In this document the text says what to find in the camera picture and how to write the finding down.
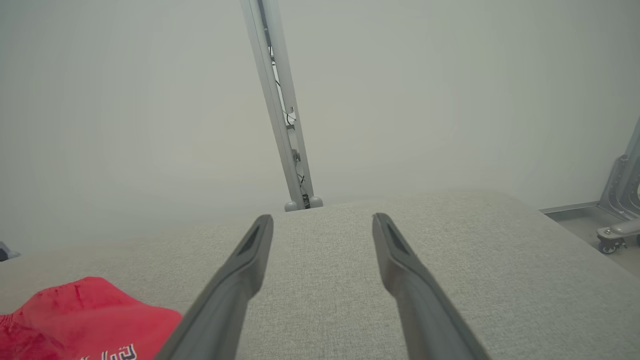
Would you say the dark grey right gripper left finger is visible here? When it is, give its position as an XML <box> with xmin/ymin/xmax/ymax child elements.
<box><xmin>155</xmin><ymin>214</ymin><xmax>275</xmax><ymax>360</ymax></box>

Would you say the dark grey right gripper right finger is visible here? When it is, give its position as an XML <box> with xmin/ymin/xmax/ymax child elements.
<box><xmin>371</xmin><ymin>212</ymin><xmax>493</xmax><ymax>360</ymax></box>

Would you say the metal frame base with caster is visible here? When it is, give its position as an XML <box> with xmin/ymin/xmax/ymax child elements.
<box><xmin>539</xmin><ymin>117</ymin><xmax>640</xmax><ymax>255</ymax></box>

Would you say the red and white garment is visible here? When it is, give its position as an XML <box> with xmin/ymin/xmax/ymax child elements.
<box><xmin>0</xmin><ymin>276</ymin><xmax>183</xmax><ymax>360</ymax></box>

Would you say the aluminium frame post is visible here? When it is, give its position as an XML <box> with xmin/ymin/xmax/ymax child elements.
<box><xmin>239</xmin><ymin>0</ymin><xmax>324</xmax><ymax>212</ymax></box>

